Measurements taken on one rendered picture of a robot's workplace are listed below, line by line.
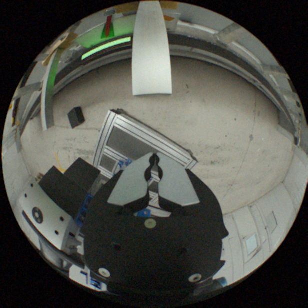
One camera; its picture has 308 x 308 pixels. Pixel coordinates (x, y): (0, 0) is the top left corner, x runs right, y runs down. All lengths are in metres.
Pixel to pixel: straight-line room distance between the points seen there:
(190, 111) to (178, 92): 0.21
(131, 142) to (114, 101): 0.45
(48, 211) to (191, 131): 1.08
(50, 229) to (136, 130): 0.74
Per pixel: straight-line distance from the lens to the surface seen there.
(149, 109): 0.94
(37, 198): 0.24
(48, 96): 0.28
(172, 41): 0.37
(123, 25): 0.31
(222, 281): 0.53
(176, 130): 0.99
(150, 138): 0.76
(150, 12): 0.16
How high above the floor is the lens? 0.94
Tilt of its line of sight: 62 degrees down
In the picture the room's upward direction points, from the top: 178 degrees counter-clockwise
